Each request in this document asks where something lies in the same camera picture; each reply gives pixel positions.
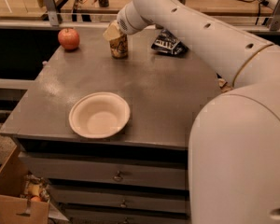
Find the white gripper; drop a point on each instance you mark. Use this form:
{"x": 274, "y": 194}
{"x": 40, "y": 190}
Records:
{"x": 127, "y": 22}

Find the orange soda can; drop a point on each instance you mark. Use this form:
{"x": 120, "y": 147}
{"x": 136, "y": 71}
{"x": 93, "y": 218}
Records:
{"x": 119, "y": 47}

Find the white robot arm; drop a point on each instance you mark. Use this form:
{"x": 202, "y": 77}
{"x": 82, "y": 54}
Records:
{"x": 234, "y": 143}

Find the white paper bowl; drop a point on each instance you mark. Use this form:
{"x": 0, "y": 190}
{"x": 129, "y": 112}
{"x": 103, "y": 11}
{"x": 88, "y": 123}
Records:
{"x": 99, "y": 115}

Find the red apple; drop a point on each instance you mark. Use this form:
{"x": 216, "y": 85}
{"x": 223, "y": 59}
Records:
{"x": 69, "y": 38}

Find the blue chip bag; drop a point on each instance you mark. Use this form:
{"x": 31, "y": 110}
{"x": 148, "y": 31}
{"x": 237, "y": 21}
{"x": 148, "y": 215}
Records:
{"x": 168, "y": 44}

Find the small brown plate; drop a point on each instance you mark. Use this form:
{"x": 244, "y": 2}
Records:
{"x": 224, "y": 85}

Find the grey drawer cabinet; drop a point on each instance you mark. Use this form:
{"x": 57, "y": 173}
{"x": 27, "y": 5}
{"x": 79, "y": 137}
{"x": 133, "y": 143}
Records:
{"x": 138, "y": 175}

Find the cardboard box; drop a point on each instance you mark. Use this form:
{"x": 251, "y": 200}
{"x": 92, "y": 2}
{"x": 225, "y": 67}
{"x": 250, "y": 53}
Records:
{"x": 13, "y": 208}

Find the metal bracket left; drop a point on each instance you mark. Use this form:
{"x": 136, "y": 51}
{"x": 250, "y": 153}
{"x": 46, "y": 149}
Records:
{"x": 52, "y": 12}

